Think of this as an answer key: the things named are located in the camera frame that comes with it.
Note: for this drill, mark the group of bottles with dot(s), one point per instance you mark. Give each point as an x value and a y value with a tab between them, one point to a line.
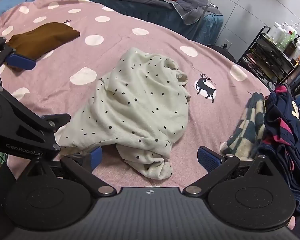
282	37

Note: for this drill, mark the white black-dotted shirt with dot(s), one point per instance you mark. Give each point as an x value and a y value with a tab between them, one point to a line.
140	100

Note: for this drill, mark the black shelf cart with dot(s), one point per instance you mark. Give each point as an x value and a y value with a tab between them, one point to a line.
265	52

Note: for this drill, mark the pink polka dot bed sheet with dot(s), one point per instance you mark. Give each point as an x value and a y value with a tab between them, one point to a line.
152	45

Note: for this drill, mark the brown garment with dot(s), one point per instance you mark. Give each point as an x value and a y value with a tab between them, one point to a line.
45	37

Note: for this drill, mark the grey towel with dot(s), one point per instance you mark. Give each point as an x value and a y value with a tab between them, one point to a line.
192	7

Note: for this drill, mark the pile of navy clothes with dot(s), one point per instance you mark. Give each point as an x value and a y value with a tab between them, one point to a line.
280	130

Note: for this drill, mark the blue white striped cloth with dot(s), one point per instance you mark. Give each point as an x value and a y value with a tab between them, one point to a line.
250	130

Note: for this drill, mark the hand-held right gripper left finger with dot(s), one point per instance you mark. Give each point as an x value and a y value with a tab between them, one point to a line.
96	155

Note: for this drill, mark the black stool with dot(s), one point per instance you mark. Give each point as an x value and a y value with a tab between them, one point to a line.
222	51

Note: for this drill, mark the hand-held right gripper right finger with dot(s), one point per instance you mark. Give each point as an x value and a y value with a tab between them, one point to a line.
207	157

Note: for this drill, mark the white wall outlet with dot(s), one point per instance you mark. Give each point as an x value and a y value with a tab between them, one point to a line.
227	43

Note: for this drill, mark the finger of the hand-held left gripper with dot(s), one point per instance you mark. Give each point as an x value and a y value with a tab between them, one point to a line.
57	120
21	61

